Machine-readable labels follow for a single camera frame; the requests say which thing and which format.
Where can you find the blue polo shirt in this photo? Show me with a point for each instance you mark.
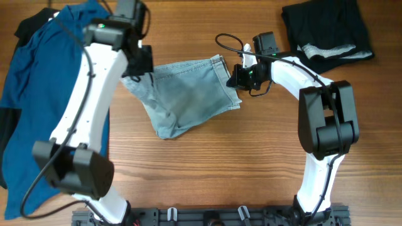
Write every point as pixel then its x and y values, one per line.
pixel 39 83

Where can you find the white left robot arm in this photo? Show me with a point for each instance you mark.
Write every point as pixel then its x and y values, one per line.
pixel 71 159

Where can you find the folded black garment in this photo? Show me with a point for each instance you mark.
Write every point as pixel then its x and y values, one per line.
pixel 326 34

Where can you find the black shirt under blue shirt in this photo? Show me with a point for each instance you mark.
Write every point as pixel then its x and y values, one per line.
pixel 10 116

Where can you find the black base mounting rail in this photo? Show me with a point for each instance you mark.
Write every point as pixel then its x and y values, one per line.
pixel 268 216

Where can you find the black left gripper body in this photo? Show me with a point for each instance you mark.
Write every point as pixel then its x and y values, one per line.
pixel 144 63

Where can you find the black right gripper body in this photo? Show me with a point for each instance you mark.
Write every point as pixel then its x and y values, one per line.
pixel 247 78

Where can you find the light blue denim shorts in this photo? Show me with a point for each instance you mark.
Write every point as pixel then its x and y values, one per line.
pixel 182 95

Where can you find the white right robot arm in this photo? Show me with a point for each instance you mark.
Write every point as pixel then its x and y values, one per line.
pixel 327 122

